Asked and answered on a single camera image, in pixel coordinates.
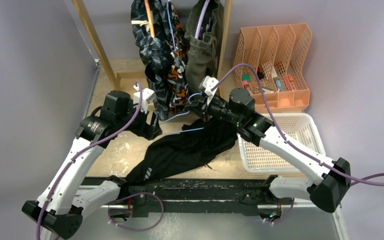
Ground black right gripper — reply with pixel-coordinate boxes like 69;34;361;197
186;93;243;125

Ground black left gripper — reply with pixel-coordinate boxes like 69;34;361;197
116;100;162;140

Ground black shorts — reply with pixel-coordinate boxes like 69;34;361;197
119;117;238;198

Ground dark leaf-print shorts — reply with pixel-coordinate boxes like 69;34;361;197
130;0;173;120

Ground orange plastic hanger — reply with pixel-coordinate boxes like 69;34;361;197
144;0;156;38

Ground light blue wire hanger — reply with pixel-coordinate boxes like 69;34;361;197
160;93;204;135

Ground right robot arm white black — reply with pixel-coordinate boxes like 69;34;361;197
185;88;351;213

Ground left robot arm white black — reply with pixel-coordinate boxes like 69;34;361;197
22;88;162;240

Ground orange camouflage shorts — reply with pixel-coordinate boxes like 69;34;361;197
167;0;190;113

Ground olive green shorts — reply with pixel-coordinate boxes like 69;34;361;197
184;0;224;95

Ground purple plastic hanger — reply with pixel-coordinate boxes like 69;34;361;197
194;0;210;39

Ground wooden clothes rack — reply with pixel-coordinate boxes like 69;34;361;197
71;0;233;91

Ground items in file organizer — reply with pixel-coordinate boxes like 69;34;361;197
241;66;293;95

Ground orange plastic file organizer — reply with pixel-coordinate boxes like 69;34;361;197
232;23;312;113

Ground white plastic basket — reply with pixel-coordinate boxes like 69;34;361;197
237;112;326;174

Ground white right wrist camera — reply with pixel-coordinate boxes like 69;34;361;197
198;75;219;106

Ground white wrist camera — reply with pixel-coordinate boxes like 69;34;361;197
198;75;219;106
132;83;157;114

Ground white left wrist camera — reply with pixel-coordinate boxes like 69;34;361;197
132;83;157;114

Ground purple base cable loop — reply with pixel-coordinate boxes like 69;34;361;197
107;190;165;232

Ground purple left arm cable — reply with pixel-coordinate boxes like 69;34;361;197
35;81;143;240

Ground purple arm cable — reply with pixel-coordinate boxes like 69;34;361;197
211;63;384;187
35;81;143;240

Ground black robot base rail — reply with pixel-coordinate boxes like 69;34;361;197
104;178;293;219

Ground aluminium frame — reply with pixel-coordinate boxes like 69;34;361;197
38;184;349;240

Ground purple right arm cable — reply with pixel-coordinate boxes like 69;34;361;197
211;63;384;187

